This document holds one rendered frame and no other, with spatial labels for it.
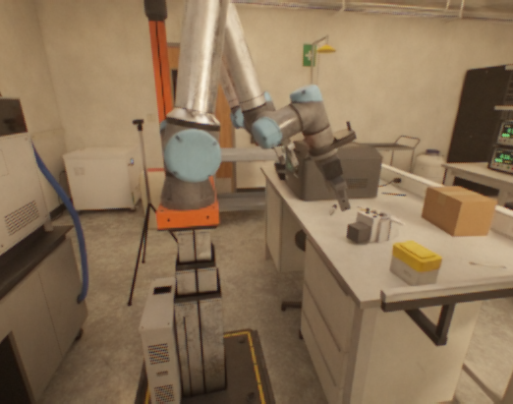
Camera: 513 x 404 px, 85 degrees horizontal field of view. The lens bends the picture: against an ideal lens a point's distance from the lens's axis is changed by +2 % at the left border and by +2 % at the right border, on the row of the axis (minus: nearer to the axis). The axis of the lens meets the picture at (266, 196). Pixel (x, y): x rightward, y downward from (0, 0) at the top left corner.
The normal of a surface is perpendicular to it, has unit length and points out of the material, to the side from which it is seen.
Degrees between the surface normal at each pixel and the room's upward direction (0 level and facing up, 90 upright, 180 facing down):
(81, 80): 90
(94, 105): 90
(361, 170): 90
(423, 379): 90
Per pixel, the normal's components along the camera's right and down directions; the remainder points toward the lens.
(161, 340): 0.22, 0.31
